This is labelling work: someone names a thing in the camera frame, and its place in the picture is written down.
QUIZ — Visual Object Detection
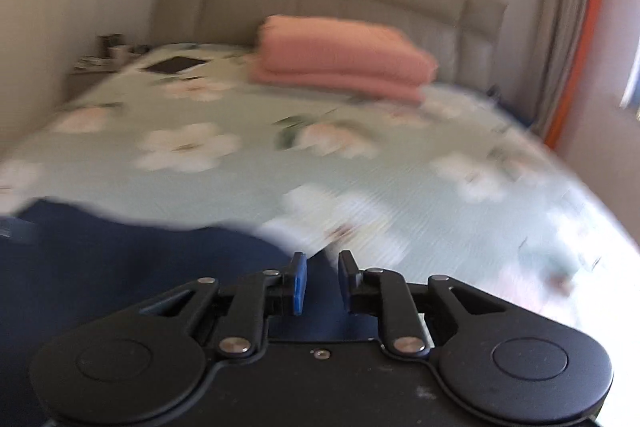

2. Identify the grey curtain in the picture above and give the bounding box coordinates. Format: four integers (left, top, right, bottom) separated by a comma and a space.
529, 0, 599, 138

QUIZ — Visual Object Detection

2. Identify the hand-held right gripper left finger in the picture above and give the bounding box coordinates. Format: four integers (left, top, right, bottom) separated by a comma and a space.
134, 252, 307, 356

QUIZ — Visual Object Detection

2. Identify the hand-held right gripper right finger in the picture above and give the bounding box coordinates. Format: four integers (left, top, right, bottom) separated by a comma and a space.
338, 250, 527, 356

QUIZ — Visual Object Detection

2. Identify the orange curtain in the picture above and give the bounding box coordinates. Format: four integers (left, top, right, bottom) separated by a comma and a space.
542, 0, 612, 150

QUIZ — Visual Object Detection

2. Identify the bed with floral bedspread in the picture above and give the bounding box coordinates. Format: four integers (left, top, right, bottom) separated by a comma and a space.
0, 42, 640, 340

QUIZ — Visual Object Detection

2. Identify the black tablet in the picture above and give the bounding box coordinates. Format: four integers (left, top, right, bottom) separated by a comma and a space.
140, 55, 209, 76

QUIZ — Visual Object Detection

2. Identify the folded pink blanket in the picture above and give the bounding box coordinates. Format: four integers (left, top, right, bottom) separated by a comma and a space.
248, 14, 440, 104

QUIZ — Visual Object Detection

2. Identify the navy zip hoodie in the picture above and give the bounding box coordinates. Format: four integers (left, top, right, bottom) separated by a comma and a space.
0, 198, 383, 408

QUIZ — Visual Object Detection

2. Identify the grey nightstand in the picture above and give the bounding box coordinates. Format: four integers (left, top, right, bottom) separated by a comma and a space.
66, 56, 128, 104

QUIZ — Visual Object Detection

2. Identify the bright window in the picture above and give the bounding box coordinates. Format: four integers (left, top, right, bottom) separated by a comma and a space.
617, 54, 640, 124

